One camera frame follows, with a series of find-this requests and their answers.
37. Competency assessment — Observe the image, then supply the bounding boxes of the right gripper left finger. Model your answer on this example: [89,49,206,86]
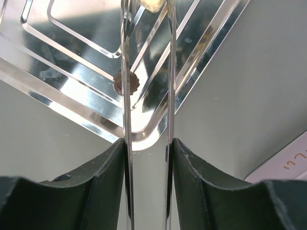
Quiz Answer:
[0,139,124,230]

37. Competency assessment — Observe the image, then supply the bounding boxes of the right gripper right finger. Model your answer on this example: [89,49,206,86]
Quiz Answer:
[173,138,307,230]

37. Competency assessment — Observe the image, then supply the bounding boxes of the metal serving tongs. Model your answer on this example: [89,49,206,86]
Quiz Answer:
[118,0,178,230]

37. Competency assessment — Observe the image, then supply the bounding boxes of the white round chocolate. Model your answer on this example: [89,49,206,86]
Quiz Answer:
[139,0,164,13]

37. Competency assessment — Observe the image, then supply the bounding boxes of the pink chocolate tin box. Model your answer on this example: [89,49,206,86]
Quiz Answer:
[245,132,307,184]

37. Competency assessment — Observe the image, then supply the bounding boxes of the dark swirl chocolate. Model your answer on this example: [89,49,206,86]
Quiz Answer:
[113,70,140,96]

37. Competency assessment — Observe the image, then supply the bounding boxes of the large stepped metal tray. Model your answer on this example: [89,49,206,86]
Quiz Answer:
[0,0,248,150]

